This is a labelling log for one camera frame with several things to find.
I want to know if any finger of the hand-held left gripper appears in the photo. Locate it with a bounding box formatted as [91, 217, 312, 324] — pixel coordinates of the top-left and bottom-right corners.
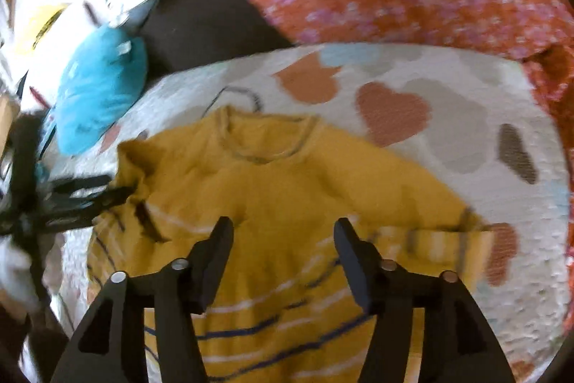
[48, 174, 113, 197]
[45, 186, 136, 229]

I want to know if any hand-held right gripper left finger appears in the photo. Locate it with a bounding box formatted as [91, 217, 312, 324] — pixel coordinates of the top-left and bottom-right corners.
[49, 216, 235, 383]

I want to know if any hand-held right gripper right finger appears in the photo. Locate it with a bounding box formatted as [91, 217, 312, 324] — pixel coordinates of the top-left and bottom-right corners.
[333, 218, 517, 383]

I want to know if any yellow striped sweater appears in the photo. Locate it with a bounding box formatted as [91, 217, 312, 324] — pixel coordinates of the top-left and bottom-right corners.
[86, 105, 495, 383]

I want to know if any teal plush pillow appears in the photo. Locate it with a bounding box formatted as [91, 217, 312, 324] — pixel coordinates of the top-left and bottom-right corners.
[53, 24, 150, 156]

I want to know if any white paper bag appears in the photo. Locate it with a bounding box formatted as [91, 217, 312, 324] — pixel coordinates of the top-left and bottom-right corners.
[0, 0, 117, 115]

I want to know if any heart print quilt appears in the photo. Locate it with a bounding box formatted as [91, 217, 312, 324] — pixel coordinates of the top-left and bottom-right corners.
[45, 42, 571, 383]

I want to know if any dark brown bed sheet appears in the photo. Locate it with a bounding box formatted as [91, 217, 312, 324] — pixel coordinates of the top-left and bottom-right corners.
[138, 0, 294, 84]

